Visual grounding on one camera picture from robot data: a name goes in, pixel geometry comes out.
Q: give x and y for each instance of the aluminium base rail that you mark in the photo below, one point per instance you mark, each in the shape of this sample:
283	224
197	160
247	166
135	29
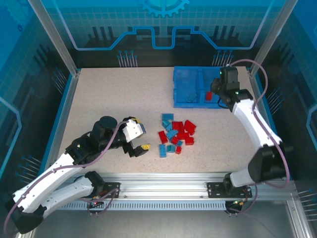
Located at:
161	183

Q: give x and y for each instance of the small red lego brick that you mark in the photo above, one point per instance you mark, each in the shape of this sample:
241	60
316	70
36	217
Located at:
178	150

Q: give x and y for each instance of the aluminium frame post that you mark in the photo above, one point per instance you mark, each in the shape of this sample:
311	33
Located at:
272	37
59	42

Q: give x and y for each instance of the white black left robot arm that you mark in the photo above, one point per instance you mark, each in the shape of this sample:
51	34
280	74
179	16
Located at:
49	186

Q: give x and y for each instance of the blue two-compartment plastic bin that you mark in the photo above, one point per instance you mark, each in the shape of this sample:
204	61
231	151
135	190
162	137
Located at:
185	81

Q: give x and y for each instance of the small led circuit board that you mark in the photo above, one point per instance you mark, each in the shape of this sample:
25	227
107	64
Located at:
237	202
95	203

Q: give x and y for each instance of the aluminium frame beam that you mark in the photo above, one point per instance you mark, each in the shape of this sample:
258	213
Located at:
301	218

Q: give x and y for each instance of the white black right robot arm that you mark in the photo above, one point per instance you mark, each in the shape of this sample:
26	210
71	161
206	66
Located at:
247	119

